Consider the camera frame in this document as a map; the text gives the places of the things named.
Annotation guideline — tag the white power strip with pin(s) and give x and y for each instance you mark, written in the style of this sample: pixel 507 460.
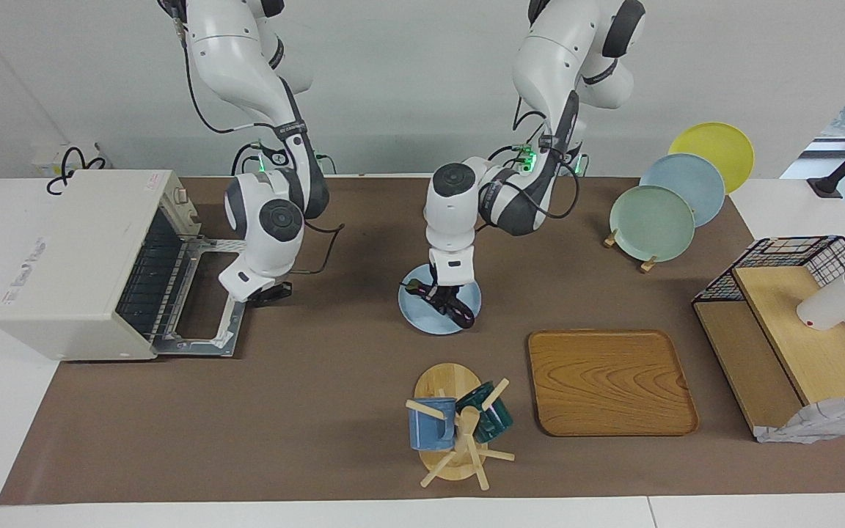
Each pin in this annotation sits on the white power strip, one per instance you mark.
pixel 52 160

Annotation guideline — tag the wooden mug tree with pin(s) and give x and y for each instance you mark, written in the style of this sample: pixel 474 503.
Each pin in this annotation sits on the wooden mug tree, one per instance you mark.
pixel 448 381

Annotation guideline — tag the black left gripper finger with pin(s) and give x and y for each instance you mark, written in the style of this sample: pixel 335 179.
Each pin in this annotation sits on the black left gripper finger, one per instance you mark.
pixel 439 302
pixel 465 312

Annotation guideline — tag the yellow plate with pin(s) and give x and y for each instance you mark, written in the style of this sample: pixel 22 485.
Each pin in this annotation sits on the yellow plate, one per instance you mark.
pixel 723 147

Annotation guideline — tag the blue mug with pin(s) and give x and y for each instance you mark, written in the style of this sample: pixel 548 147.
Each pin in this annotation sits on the blue mug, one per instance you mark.
pixel 426 429

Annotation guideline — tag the pale green plate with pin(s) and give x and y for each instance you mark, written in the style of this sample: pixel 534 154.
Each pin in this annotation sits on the pale green plate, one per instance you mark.
pixel 650 224

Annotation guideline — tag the dark purple eggplant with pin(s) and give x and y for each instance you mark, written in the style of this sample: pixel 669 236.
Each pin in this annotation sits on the dark purple eggplant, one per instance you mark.
pixel 421 290

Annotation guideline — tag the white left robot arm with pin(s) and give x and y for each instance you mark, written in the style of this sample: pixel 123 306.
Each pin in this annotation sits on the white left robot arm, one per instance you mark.
pixel 540 66

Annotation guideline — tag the white cup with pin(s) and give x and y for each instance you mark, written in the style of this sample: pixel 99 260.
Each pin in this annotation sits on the white cup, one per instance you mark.
pixel 829 304

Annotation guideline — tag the dark green mug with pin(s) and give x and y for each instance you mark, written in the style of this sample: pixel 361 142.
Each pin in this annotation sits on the dark green mug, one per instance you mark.
pixel 496 422

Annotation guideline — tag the glass oven door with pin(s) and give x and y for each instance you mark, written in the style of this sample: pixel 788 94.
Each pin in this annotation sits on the glass oven door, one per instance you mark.
pixel 213 345

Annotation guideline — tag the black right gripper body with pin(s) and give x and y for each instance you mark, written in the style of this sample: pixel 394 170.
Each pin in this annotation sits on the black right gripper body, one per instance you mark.
pixel 270 291

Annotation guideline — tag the cream toaster oven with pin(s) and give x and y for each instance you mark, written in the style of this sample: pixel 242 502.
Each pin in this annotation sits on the cream toaster oven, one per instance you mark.
pixel 70 271

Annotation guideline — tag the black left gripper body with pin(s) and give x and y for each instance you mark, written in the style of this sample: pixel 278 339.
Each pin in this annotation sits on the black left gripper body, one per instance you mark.
pixel 448 292

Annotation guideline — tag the silver oven knob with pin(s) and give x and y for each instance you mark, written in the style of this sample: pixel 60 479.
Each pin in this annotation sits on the silver oven knob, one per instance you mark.
pixel 180 195
pixel 193 216

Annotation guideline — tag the brown table mat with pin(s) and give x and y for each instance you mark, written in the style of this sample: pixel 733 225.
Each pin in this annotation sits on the brown table mat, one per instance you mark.
pixel 320 411

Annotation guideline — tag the pale blue smooth plate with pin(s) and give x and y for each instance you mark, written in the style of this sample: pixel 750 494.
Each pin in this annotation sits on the pale blue smooth plate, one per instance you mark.
pixel 694 180

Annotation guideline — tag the wooden plate rack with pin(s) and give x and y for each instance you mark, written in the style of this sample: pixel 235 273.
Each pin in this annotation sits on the wooden plate rack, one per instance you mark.
pixel 646 265

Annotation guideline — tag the wooden serving tray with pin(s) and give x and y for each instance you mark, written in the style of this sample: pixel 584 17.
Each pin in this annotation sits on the wooden serving tray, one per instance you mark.
pixel 609 381

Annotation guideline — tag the light blue ringed plate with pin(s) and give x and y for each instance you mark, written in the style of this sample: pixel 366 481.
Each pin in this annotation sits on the light blue ringed plate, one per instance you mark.
pixel 422 319

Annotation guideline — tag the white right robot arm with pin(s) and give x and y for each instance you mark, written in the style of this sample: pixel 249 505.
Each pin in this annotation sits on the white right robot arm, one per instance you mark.
pixel 261 220

